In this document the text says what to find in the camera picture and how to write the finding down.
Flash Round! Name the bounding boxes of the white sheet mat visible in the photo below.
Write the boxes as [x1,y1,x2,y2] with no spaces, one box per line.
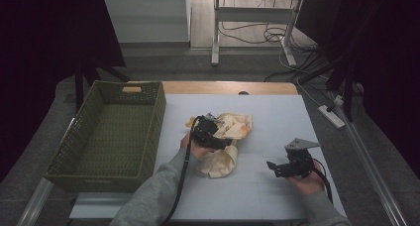
[68,93,349,221]

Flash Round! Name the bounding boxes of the green perforated plastic basket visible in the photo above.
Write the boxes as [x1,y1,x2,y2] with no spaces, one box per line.
[43,79,167,193]

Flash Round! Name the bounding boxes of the person's right hand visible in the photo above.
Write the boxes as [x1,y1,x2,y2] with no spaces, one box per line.
[286,161,327,198]

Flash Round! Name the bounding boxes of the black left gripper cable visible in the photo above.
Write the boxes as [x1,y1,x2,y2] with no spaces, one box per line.
[160,114,203,226]

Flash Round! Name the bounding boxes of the cream cloth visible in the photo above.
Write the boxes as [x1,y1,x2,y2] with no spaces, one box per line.
[184,111,254,179]

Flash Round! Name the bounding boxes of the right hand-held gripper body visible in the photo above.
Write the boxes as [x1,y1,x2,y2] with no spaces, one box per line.
[275,138,321,179]

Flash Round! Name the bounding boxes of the aluminium rail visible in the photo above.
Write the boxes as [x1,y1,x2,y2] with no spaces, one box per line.
[329,92,410,226]
[16,117,75,226]

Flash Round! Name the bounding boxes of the tangle of black floor cables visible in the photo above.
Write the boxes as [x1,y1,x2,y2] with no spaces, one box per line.
[219,20,320,56]

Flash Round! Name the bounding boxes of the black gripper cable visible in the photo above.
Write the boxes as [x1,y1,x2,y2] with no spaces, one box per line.
[311,158,334,204]
[160,114,203,226]

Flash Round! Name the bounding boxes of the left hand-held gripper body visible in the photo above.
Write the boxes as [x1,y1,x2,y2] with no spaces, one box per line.
[191,112,221,151]

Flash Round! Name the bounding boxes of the white metal desk frame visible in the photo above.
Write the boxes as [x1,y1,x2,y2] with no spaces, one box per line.
[210,0,305,67]

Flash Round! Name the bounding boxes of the white power strip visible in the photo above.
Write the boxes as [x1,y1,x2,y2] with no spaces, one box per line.
[317,104,347,130]

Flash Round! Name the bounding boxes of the white floor cable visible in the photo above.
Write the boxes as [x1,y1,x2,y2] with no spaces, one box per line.
[277,47,324,108]

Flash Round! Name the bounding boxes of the white cabinet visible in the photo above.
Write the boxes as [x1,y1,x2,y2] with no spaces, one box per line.
[102,0,193,51]

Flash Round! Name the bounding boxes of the person's left hand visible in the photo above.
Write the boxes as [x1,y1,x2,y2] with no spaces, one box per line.
[179,133,216,162]

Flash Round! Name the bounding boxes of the black stand legs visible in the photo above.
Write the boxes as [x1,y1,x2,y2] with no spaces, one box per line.
[297,52,357,123]
[73,56,132,113]

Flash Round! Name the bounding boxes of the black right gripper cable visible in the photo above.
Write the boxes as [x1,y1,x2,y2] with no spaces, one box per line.
[311,158,334,204]

